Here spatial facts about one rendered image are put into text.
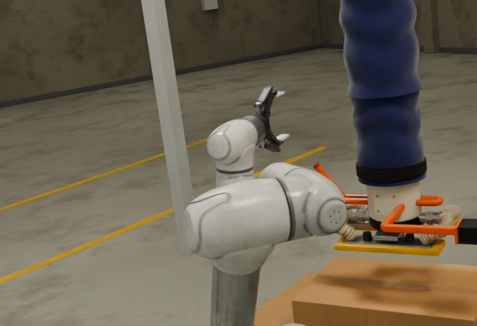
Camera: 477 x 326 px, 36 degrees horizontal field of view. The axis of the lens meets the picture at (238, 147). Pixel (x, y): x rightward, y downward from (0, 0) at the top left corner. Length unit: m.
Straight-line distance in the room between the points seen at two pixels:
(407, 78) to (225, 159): 0.68
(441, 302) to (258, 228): 1.14
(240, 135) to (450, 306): 0.89
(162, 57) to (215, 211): 4.08
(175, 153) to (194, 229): 4.14
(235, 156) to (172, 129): 3.56
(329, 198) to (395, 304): 1.06
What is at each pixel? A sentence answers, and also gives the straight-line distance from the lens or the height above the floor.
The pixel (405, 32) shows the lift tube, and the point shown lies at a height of 1.78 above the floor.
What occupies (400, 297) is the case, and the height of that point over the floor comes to 0.94.
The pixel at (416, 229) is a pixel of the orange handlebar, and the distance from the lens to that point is 2.21.
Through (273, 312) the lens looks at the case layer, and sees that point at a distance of 3.40.
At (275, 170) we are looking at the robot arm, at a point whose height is 1.58.
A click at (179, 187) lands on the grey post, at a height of 0.55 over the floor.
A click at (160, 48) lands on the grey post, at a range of 5.43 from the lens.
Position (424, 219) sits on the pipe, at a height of 1.18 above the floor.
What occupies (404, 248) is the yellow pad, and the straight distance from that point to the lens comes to 2.39.
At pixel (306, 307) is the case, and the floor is 0.92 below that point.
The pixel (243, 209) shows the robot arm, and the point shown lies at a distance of 1.41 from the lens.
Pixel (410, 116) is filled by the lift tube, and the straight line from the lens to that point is 2.36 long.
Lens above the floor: 2.00
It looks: 13 degrees down
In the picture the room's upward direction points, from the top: 8 degrees counter-clockwise
